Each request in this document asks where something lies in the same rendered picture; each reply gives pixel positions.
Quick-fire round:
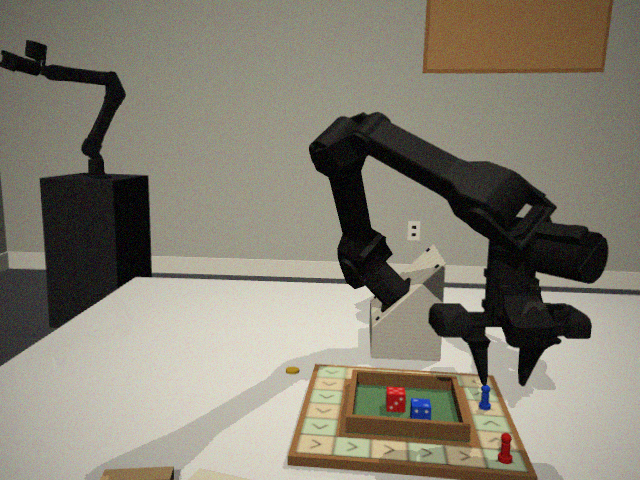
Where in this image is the blue pawn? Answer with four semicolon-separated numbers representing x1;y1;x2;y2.
479;385;491;411

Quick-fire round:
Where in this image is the red die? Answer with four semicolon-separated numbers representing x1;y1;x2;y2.
386;387;406;413

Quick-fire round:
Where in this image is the blue die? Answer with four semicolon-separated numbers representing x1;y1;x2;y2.
410;398;431;420

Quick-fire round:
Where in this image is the red pawn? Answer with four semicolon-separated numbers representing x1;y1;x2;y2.
498;433;512;464

